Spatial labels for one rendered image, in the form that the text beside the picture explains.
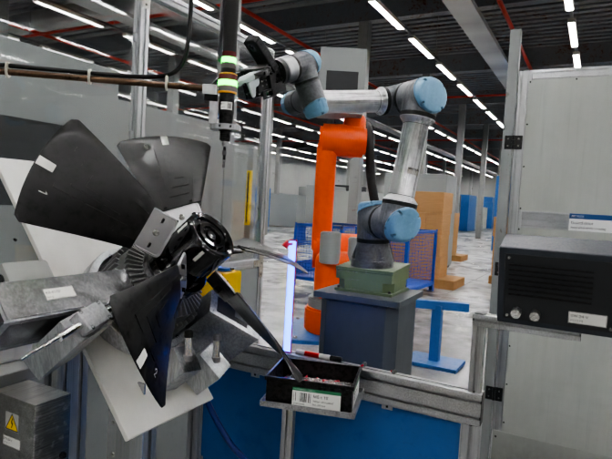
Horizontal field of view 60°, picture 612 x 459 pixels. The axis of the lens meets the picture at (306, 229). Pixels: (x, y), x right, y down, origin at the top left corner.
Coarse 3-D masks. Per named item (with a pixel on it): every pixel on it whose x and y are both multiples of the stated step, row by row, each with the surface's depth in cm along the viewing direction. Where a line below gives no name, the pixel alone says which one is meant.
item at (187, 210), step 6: (192, 204) 121; (198, 204) 121; (168, 210) 120; (174, 210) 120; (180, 210) 120; (186, 210) 120; (192, 210) 120; (198, 210) 120; (174, 216) 119; (186, 216) 119; (180, 222) 118
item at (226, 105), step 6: (222, 96) 119; (228, 96) 119; (234, 96) 120; (222, 102) 119; (228, 102) 119; (234, 102) 121; (222, 108) 119; (228, 108) 119; (222, 114) 119; (228, 114) 119; (222, 120) 119; (228, 120) 120; (222, 132) 120; (228, 132) 120; (222, 138) 120; (228, 138) 120
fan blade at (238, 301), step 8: (240, 296) 109; (232, 304) 118; (240, 304) 113; (248, 304) 109; (240, 312) 118; (248, 312) 113; (248, 320) 118; (256, 320) 110; (256, 328) 118; (264, 328) 107; (264, 336) 117; (272, 336) 109; (272, 344) 117; (280, 352) 104; (288, 360) 106; (296, 368) 111; (296, 376) 103
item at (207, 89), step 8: (208, 88) 119; (216, 88) 120; (208, 96) 118; (216, 96) 118; (216, 104) 119; (216, 112) 119; (216, 120) 119; (216, 128) 119; (224, 128) 118; (232, 128) 118; (240, 128) 121
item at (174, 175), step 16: (128, 144) 127; (160, 144) 130; (176, 144) 132; (192, 144) 134; (208, 144) 136; (128, 160) 125; (144, 160) 126; (160, 160) 127; (176, 160) 128; (192, 160) 129; (208, 160) 131; (144, 176) 124; (160, 176) 124; (176, 176) 124; (192, 176) 125; (160, 192) 122; (176, 192) 122; (192, 192) 122; (160, 208) 120; (176, 208) 120
